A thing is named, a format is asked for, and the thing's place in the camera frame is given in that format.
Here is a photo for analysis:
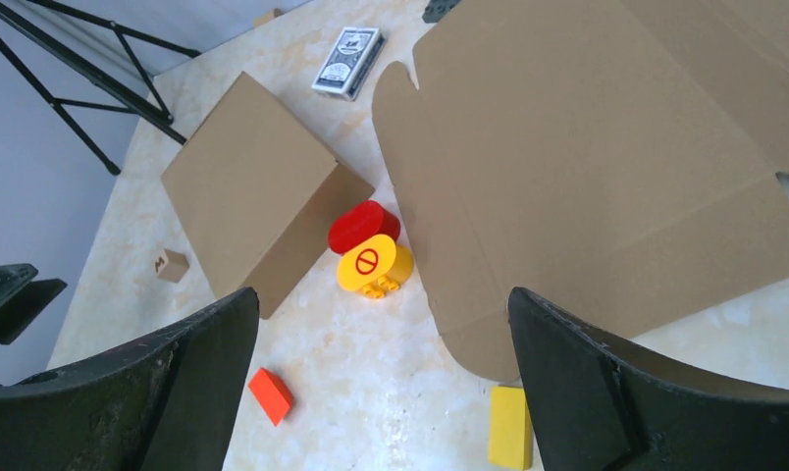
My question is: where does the large cardboard box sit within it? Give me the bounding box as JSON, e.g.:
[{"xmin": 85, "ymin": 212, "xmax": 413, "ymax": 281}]
[{"xmin": 372, "ymin": 1, "xmax": 789, "ymax": 382}]

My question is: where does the small folded cardboard box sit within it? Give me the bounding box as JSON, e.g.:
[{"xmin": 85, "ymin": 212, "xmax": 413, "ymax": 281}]
[{"xmin": 161, "ymin": 73, "xmax": 374, "ymax": 319}]

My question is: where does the red oval plastic block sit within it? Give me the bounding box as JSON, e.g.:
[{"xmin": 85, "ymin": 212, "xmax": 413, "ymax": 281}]
[{"xmin": 327, "ymin": 200, "xmax": 401, "ymax": 255}]

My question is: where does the yellow rectangular block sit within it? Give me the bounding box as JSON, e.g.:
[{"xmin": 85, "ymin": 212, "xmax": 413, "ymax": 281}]
[{"xmin": 488, "ymin": 386, "xmax": 533, "ymax": 470}]

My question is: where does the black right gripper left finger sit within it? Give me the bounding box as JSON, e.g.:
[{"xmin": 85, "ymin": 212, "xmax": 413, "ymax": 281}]
[{"xmin": 0, "ymin": 288, "xmax": 259, "ymax": 470}]

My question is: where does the yellow oval toy block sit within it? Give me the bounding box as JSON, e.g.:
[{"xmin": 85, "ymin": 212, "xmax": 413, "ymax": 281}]
[{"xmin": 337, "ymin": 234, "xmax": 414, "ymax": 299}]

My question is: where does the wooden letter cube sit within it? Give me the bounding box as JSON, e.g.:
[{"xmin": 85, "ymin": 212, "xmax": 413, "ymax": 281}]
[{"xmin": 153, "ymin": 248, "xmax": 189, "ymax": 284}]

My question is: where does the black tripod stand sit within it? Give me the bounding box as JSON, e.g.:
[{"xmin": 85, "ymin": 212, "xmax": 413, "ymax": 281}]
[{"xmin": 0, "ymin": 1, "xmax": 201, "ymax": 176}]

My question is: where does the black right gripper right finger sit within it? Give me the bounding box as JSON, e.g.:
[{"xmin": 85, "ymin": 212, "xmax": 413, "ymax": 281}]
[{"xmin": 507, "ymin": 287, "xmax": 789, "ymax": 470}]

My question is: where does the orange rectangular block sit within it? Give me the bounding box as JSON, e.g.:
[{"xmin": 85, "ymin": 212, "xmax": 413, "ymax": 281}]
[{"xmin": 248, "ymin": 368, "xmax": 294, "ymax": 426}]

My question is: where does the blue playing card box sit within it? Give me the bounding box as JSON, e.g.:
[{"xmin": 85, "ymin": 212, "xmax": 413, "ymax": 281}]
[{"xmin": 311, "ymin": 26, "xmax": 386, "ymax": 101}]

